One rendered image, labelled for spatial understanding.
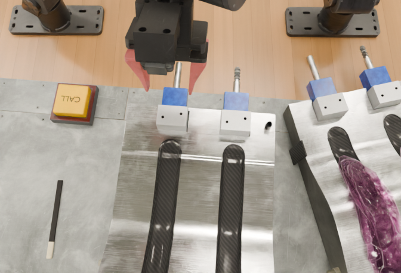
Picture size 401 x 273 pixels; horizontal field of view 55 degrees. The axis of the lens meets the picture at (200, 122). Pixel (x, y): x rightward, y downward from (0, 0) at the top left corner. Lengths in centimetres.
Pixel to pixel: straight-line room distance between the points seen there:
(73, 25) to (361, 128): 62
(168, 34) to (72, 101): 41
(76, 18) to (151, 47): 51
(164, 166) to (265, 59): 33
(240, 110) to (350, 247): 28
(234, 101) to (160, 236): 26
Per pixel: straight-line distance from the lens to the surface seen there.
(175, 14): 44
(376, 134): 77
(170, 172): 65
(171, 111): 65
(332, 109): 72
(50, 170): 79
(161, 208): 65
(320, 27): 89
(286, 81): 82
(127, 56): 51
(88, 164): 77
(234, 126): 64
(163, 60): 42
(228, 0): 42
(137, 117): 68
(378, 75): 80
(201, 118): 67
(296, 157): 74
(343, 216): 67
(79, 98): 78
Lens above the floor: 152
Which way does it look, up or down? 71 degrees down
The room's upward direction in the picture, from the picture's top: straight up
